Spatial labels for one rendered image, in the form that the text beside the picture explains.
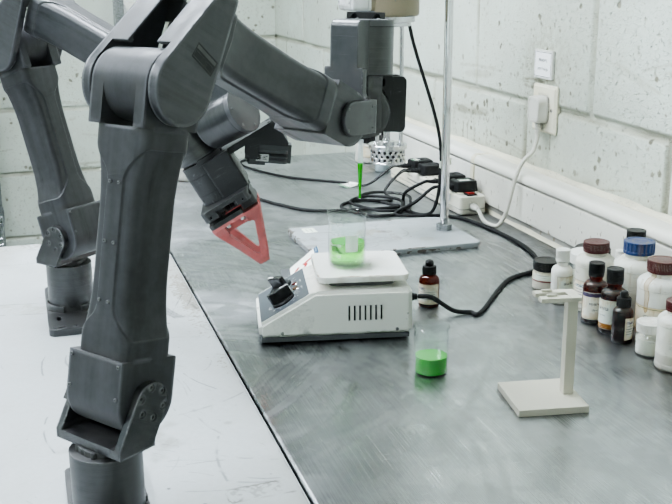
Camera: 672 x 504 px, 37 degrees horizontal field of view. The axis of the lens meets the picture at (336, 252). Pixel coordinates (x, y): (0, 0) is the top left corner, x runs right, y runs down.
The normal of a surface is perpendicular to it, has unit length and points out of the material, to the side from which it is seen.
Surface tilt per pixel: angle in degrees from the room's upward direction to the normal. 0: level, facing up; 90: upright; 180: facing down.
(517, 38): 90
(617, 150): 90
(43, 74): 73
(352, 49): 88
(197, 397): 0
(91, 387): 79
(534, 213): 90
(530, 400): 0
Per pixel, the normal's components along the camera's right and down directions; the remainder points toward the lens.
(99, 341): -0.58, 0.03
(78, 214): 0.82, -0.15
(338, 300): 0.11, 0.27
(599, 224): -0.95, 0.08
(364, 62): 0.80, 0.16
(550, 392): 0.00, -0.96
